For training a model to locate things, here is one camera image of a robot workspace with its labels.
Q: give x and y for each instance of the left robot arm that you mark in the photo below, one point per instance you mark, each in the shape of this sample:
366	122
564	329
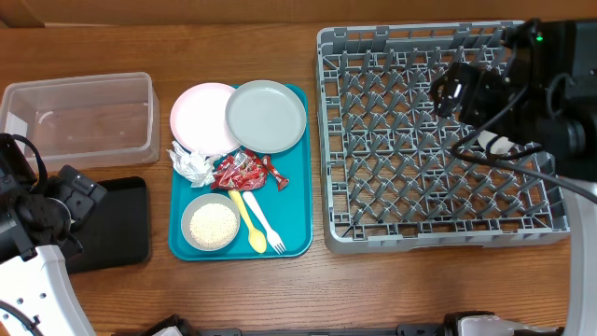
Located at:
39	216

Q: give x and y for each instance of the small red candy wrapper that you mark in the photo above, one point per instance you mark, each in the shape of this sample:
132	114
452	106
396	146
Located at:
281	181

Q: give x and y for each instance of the yellow plastic spoon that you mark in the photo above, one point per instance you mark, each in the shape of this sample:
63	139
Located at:
256	238

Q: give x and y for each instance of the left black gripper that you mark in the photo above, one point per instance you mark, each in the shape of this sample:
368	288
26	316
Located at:
80	192

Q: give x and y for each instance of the grey bowl with rice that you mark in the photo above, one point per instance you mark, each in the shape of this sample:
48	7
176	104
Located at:
210	222

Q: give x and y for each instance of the red snack wrapper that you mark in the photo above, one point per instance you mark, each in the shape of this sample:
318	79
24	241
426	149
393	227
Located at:
242	170

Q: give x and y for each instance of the pink plate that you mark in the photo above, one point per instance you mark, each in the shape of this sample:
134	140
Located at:
198	119

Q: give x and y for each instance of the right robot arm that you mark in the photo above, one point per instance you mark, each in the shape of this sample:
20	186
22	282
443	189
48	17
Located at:
539	119

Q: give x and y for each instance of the white plastic fork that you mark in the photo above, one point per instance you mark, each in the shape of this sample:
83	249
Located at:
272	236

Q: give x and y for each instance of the white tissue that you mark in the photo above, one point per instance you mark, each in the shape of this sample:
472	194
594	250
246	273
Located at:
197	169

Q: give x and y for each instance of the teal plastic tray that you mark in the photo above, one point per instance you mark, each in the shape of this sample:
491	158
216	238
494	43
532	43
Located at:
289	212

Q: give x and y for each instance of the grey plate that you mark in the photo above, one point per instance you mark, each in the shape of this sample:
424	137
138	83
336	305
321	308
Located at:
266	116

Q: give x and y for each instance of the white cup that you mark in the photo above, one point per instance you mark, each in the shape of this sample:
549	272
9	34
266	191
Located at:
493	143

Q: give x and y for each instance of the clear plastic bin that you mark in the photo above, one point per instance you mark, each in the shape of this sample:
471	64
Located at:
86	122

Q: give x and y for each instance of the grey dishwasher rack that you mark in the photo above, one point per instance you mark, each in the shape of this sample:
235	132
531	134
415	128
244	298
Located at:
388	178

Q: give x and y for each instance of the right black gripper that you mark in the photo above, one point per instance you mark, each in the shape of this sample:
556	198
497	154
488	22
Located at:
477	80

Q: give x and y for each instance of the black plastic tray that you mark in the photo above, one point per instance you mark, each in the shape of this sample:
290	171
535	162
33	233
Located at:
118	231

